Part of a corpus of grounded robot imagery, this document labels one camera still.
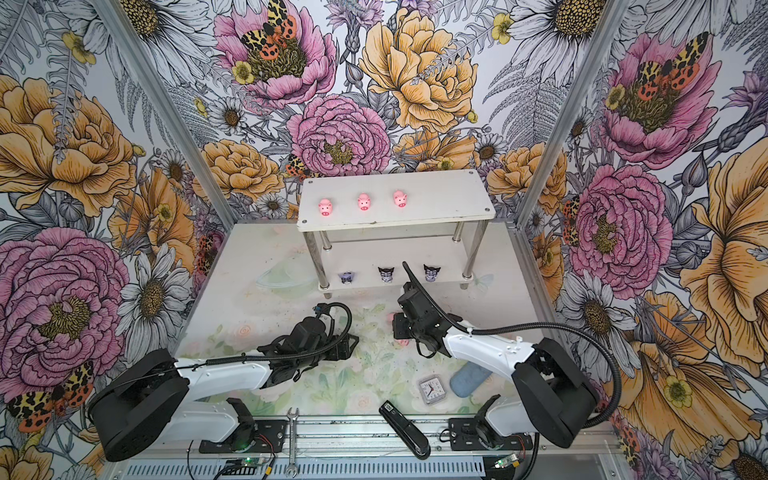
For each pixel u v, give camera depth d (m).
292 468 0.70
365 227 0.76
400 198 0.76
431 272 0.92
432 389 0.79
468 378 0.81
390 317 0.98
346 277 0.94
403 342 0.89
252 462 0.71
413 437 0.70
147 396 0.47
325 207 0.75
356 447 0.74
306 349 0.68
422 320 0.67
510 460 0.71
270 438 0.74
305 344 0.68
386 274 0.94
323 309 0.79
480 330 0.58
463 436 0.74
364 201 0.76
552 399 0.43
